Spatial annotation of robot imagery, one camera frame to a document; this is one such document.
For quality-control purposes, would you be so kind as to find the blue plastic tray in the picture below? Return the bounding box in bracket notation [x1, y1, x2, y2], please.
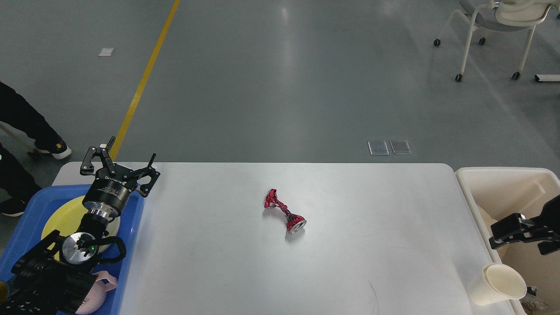
[1, 184, 144, 315]

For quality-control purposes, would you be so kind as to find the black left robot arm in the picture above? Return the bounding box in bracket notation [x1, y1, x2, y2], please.
[1, 137, 160, 315]

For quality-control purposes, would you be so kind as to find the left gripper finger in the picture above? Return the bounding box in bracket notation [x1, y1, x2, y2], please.
[80, 137, 116, 175]
[129, 153, 160, 196]

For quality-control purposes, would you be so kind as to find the yellow round plate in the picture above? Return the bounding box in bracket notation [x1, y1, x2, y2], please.
[42, 196, 120, 239]

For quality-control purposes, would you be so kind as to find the aluminium foil sheet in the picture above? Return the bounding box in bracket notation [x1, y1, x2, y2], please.
[520, 286, 549, 315]

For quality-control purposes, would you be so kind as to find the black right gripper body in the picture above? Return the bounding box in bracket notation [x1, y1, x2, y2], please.
[532, 195, 560, 239]

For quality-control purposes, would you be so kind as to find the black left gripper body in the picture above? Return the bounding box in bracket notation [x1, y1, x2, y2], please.
[83, 165, 138, 217]

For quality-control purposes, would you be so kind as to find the crushed red can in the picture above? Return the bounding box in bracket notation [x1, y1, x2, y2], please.
[263, 188, 307, 235]

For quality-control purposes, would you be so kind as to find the white wheeled chair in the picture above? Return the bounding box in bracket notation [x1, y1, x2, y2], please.
[433, 0, 559, 82]

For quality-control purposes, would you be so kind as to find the person in dark clothes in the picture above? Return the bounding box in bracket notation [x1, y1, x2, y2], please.
[0, 83, 72, 217]

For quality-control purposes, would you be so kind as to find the beige plastic bin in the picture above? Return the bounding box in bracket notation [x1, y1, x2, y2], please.
[455, 167, 560, 315]

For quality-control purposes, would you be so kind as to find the pink ribbed mug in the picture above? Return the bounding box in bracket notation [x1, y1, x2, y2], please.
[76, 270, 118, 315]

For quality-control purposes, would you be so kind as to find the brown paper bag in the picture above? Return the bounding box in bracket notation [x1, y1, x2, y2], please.
[476, 205, 509, 259]

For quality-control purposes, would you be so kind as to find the white paper cup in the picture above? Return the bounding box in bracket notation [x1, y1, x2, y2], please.
[466, 263, 527, 305]

